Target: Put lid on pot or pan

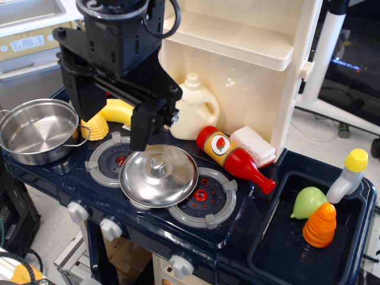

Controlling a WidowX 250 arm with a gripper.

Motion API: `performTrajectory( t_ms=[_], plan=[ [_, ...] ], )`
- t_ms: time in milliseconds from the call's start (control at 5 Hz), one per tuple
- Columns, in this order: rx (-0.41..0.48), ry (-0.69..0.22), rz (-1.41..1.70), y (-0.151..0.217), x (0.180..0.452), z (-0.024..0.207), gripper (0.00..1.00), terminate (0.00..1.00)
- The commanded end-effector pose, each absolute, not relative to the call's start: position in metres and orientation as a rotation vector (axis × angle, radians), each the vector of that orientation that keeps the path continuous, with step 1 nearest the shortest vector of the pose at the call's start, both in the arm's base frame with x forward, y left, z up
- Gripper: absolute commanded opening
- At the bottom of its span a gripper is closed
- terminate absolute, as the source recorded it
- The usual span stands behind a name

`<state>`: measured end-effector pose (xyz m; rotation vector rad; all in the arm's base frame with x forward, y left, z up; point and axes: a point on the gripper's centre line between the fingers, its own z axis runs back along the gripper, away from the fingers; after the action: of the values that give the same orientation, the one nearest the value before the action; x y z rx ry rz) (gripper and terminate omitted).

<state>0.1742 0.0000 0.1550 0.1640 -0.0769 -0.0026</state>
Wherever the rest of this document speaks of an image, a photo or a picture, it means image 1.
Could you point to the navy toy sink basin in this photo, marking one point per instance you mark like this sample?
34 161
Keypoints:
326 248

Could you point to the grey bottle yellow cap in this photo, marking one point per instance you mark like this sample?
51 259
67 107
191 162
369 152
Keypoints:
351 176

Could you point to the yellow toy banana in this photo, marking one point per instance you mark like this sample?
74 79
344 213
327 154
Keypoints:
116 110

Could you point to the stainless steel pot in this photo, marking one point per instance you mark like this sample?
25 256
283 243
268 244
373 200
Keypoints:
42 131

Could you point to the grey metal appliance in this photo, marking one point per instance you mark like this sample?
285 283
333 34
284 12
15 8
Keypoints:
29 66

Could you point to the middle grey stove knob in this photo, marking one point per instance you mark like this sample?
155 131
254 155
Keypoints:
110 229

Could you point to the left grey stove knob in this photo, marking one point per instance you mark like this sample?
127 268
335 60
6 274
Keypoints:
77 212

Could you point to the red toy ketchup bottle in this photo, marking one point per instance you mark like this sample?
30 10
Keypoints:
232 157

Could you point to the yellow toy corn cob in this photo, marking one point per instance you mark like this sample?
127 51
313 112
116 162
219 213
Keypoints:
94 129

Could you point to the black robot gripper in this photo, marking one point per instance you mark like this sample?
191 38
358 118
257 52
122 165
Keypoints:
117 52

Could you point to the shiny steel pot lid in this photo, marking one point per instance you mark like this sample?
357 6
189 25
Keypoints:
159 177

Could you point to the orange toy carrot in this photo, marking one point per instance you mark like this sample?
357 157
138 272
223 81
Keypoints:
320 227

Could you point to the navy toy kitchen stove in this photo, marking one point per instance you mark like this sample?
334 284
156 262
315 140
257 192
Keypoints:
219 256

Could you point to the white red toy sponge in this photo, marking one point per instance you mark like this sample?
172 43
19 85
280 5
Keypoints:
260 150

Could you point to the right grey stove knob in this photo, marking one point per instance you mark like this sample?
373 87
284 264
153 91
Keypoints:
181 266

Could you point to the left grey stove burner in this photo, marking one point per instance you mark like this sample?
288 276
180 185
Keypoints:
106 161

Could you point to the grey stove knob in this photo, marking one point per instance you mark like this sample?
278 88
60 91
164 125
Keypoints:
181 266
77 212
110 229

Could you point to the cream toy detergent jug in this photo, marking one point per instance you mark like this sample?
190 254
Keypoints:
198 108

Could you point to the green toy pear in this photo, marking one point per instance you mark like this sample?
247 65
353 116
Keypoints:
308 200

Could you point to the grey stove burner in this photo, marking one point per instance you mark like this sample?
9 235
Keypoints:
106 161
210 204

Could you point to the white pipe frame stand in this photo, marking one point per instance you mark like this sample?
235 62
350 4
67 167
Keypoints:
328 37

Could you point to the cream toy kitchen shelf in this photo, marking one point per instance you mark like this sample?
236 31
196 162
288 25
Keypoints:
251 55

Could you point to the right grey stove burner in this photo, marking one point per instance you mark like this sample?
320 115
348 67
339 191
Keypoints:
210 204

